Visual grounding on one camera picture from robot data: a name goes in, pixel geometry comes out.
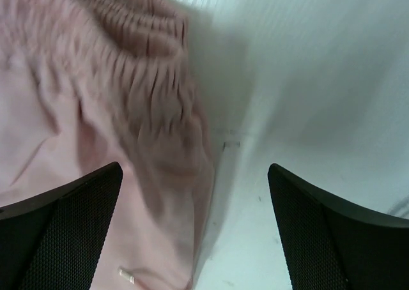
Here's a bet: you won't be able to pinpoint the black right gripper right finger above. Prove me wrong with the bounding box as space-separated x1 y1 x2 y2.
268 164 408 290

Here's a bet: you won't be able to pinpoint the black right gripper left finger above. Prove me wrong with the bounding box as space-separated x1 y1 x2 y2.
1 162 123 289

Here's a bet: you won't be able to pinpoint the pink trousers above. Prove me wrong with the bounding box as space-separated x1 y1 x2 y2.
1 0 215 289

